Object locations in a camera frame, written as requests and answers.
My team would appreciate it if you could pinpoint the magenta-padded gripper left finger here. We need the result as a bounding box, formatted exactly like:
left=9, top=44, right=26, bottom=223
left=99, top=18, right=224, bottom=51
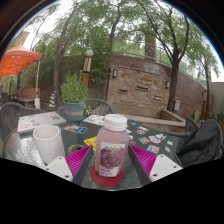
left=44, top=144, right=94, bottom=187

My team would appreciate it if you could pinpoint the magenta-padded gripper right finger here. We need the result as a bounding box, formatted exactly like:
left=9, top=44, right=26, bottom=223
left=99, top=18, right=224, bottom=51
left=128, top=144, right=184, bottom=187

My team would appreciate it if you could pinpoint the red juice bottle white cap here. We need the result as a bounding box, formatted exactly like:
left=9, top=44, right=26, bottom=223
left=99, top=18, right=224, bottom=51
left=94, top=113, right=130, bottom=178

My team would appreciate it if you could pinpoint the tape roll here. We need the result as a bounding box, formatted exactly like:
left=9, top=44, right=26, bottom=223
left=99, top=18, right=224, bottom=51
left=67, top=143, right=86, bottom=155

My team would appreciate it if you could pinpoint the white cup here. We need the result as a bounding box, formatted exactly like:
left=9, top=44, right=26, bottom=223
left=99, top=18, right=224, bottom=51
left=32, top=124, right=66, bottom=165

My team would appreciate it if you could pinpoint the grey wicker chair with jacket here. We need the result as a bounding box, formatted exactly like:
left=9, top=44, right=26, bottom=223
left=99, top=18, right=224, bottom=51
left=164, top=115, right=224, bottom=168

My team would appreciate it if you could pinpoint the black laptop with stickers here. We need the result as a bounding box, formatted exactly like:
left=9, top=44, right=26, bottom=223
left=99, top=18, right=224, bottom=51
left=124, top=119, right=179, bottom=157

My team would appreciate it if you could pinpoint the yellow card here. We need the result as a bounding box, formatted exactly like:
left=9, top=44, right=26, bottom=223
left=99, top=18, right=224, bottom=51
left=83, top=135, right=98, bottom=152

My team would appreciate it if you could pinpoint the blue picture card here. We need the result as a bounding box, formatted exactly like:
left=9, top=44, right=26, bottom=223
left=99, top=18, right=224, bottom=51
left=63, top=124, right=88, bottom=135

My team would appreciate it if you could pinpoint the flat round red coaster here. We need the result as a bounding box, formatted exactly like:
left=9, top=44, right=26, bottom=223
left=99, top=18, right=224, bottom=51
left=89, top=165, right=124, bottom=187

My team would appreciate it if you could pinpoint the silver laptop with stickers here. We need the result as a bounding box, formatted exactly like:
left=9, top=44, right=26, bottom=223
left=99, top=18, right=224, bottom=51
left=17, top=111, right=68, bottom=134

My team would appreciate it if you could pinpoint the white printed booklet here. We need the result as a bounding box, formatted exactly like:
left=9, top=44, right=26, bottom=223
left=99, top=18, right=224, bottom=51
left=83, top=114, right=107, bottom=127

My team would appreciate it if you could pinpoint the blue yellow striped cone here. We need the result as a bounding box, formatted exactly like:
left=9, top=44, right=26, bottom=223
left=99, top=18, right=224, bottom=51
left=48, top=90, right=58, bottom=108

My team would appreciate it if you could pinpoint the green plant in teal pot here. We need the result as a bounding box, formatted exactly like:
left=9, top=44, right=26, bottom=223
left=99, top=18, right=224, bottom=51
left=59, top=71, right=89, bottom=122

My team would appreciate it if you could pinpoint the dark forked trunk tree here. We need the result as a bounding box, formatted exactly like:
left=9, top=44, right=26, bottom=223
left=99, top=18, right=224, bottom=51
left=133, top=0, right=221, bottom=113

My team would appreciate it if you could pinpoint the wooden bench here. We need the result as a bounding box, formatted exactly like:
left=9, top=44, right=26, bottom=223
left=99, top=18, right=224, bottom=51
left=14, top=88, right=38, bottom=108

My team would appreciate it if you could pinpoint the leaning grey trunk tree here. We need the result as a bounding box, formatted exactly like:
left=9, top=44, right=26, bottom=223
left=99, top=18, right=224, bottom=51
left=29, top=0, right=114, bottom=108

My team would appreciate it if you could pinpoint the orange canopy tent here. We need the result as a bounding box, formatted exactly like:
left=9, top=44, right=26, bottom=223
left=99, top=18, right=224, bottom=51
left=0, top=42, right=43, bottom=109

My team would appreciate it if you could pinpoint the grey wall utility box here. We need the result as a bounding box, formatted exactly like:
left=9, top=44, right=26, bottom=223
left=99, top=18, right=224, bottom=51
left=173, top=99, right=181, bottom=112

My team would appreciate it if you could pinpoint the globe lamp post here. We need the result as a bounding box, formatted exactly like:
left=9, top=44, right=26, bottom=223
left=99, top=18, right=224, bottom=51
left=81, top=49, right=95, bottom=89

